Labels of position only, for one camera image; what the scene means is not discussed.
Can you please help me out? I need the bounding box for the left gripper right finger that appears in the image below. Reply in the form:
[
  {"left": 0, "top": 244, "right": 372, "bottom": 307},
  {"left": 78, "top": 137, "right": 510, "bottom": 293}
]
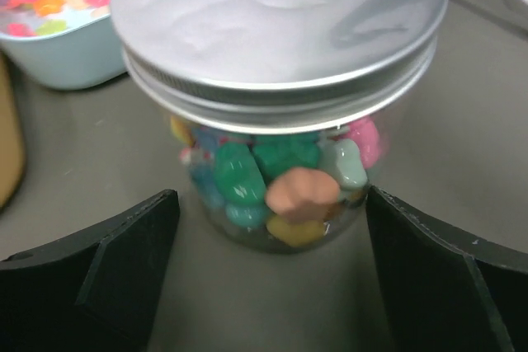
[{"left": 365, "top": 187, "right": 527, "bottom": 351}]

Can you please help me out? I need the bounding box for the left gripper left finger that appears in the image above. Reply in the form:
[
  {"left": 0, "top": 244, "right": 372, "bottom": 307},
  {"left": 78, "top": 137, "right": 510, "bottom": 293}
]
[{"left": 1, "top": 190, "right": 180, "bottom": 351}]

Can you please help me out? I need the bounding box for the clear plastic jar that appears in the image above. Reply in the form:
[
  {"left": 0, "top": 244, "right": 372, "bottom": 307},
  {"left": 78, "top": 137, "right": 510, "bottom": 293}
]
[{"left": 169, "top": 115, "right": 387, "bottom": 253}]

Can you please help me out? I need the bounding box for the clear round jar lid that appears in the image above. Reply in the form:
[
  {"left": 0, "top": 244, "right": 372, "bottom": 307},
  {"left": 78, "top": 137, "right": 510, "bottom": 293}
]
[{"left": 110, "top": 0, "right": 448, "bottom": 134}]

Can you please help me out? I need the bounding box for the yellow tray of popsicle candies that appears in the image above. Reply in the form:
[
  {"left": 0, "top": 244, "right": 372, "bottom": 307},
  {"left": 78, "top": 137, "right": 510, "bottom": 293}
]
[{"left": 1, "top": 54, "right": 26, "bottom": 210}]

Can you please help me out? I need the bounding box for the light blue tray of gummies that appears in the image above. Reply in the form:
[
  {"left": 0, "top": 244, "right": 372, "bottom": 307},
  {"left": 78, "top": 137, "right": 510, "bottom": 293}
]
[{"left": 1, "top": 0, "right": 125, "bottom": 90}]

